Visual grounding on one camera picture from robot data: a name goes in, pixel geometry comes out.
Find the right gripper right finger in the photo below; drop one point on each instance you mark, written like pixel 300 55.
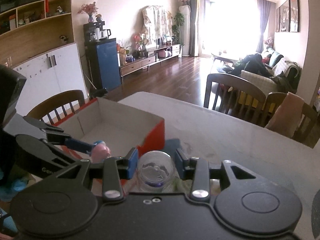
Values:
pixel 200 172

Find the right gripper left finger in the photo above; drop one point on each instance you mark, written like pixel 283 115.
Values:
pixel 78 176

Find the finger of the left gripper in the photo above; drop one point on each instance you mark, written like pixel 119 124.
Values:
pixel 63 139

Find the pink figurine toy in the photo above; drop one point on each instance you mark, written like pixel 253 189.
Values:
pixel 100 152

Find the dark wooden chair left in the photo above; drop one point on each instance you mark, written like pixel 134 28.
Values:
pixel 54 109

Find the dark wooden chair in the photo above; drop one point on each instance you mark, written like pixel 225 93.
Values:
pixel 54 109
pixel 234 96

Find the red cardboard shoebox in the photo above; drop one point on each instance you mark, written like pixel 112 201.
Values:
pixel 121 127

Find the white cupboard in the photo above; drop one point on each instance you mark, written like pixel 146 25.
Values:
pixel 49 74

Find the dark wooden chair far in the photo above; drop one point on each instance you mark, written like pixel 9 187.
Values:
pixel 234 96

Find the blue cabinet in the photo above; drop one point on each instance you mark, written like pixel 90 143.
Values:
pixel 103 63

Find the pink towel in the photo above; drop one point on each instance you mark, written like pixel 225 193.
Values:
pixel 287 116

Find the wooden chair with towel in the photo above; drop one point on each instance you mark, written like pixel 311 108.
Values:
pixel 307 121

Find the coffee machine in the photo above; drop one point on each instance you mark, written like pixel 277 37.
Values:
pixel 95 31

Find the low coffee table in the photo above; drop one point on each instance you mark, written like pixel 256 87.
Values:
pixel 225 57

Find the wooden TV console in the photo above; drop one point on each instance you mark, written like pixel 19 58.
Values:
pixel 151 56

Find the sofa with clothes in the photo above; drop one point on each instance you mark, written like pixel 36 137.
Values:
pixel 270 71

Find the pink flower vase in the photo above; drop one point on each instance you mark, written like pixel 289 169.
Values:
pixel 90 9

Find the white air conditioner tower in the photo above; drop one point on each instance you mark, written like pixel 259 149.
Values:
pixel 185 29

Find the grey curtain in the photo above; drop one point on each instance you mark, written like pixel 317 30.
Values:
pixel 194 12

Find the wooden wall shelf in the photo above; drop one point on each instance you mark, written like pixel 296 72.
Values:
pixel 27 30

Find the framed wall pictures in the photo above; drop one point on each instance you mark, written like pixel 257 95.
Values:
pixel 288 17

